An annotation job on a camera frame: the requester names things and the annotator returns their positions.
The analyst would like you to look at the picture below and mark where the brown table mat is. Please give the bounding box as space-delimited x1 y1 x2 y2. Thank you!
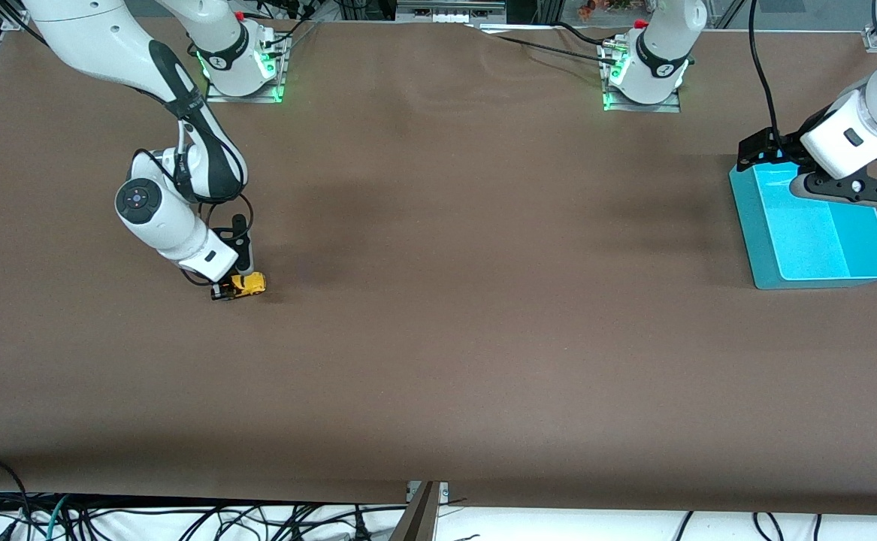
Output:
0 14 877 516

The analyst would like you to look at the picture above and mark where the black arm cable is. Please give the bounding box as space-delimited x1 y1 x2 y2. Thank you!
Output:
131 120 256 288
748 0 785 148

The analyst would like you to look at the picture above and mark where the dark metal table strut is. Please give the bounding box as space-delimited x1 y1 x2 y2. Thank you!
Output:
389 481 441 541

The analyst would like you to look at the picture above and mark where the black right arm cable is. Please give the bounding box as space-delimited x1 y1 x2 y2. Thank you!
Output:
131 120 256 288

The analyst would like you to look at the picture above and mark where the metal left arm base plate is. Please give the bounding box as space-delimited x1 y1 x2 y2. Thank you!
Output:
601 41 682 114

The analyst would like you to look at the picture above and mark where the white power strip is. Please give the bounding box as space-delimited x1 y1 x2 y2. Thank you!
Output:
396 0 507 24

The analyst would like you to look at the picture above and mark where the small metal table bracket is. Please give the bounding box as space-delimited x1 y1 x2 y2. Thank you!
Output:
406 480 451 503

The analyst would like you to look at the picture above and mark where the short black table cable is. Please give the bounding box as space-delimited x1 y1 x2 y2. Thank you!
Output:
555 20 613 44

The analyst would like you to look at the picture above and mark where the black floor cable tangle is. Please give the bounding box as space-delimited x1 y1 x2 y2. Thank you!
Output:
70 501 380 541

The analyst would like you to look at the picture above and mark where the black base plug cable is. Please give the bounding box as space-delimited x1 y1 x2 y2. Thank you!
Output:
261 0 323 50

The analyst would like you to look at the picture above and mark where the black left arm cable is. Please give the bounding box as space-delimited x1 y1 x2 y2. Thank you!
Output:
748 0 785 148

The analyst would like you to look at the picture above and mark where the teal plastic bin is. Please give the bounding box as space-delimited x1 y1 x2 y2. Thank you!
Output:
729 160 877 291

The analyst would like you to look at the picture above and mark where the long black table cable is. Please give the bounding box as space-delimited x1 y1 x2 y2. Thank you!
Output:
468 23 624 65

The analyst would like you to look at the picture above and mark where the yellow beetle toy car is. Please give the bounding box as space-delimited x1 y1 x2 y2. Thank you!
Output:
226 272 268 300

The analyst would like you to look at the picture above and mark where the teal floor cable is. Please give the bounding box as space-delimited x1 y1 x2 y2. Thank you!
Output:
46 494 72 541

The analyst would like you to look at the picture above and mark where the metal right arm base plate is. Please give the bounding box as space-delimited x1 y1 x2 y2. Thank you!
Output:
204 34 289 104

